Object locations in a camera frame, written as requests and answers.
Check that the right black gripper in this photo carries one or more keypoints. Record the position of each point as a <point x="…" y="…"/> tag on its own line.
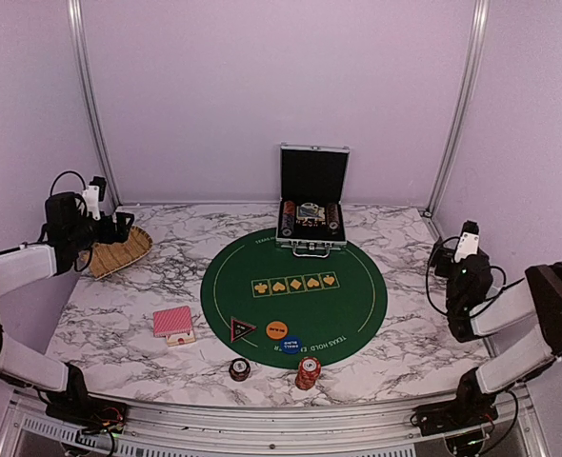
<point x="441" y="253"/>

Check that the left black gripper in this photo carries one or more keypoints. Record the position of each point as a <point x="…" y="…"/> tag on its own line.
<point x="121" y="231"/>

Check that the triangular black red dealer button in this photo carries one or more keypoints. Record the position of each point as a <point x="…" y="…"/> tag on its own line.
<point x="240" y="329"/>

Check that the red yellow 5 chip stack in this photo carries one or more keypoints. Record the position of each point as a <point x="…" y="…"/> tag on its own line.
<point x="308" y="373"/>

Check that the black red 100 chip stack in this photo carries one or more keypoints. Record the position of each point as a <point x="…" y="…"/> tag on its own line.
<point x="240" y="369"/>

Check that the orange big blind button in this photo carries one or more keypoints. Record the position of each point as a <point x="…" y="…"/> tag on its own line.
<point x="277" y="330"/>

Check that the blue small blind button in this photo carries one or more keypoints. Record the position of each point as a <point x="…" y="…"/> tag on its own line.
<point x="291" y="345"/>

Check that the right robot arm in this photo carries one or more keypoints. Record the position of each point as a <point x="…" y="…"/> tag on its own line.
<point x="527" y="311"/>

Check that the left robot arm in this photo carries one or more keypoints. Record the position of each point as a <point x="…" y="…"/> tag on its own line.
<point x="27" y="311"/>

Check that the woven bamboo basket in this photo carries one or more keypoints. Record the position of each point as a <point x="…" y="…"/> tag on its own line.
<point x="108" y="259"/>

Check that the red playing card deck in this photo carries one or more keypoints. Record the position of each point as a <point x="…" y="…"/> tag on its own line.
<point x="172" y="321"/>

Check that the playing card box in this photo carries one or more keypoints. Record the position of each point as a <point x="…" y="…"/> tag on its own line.
<point x="180" y="339"/>

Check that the right chip row in case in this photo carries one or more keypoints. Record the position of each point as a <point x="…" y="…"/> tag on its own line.
<point x="333" y="218"/>

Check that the chip row in case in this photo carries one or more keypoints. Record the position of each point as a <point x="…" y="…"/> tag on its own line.
<point x="333" y="218"/>
<point x="288" y="217"/>

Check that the round green poker mat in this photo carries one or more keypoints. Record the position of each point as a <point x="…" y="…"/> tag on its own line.
<point x="335" y="305"/>

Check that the aluminium poker chip case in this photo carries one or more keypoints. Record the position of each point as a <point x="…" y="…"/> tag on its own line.
<point x="316" y="174"/>

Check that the left chip row in case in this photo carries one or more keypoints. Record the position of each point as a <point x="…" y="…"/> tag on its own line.
<point x="288" y="217"/>

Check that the card deck in case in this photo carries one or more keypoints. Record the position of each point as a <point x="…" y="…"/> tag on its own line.
<point x="309" y="215"/>

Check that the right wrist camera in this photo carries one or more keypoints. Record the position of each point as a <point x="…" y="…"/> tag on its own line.
<point x="468" y="242"/>

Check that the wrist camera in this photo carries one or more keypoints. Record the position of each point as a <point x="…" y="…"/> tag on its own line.
<point x="94" y="194"/>
<point x="468" y="242"/>

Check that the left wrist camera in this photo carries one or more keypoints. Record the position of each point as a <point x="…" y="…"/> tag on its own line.
<point x="94" y="194"/>

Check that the front aluminium rail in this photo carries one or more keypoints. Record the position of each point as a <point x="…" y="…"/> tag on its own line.
<point x="152" y="429"/>

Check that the left aluminium frame post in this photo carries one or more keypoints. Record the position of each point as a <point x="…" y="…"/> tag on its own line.
<point x="79" y="41"/>

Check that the aluminium frame post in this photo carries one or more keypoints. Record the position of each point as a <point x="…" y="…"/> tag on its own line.
<point x="79" y="41"/>
<point x="466" y="90"/>

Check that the right aluminium frame post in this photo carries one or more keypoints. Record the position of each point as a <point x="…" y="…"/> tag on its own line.
<point x="466" y="90"/>

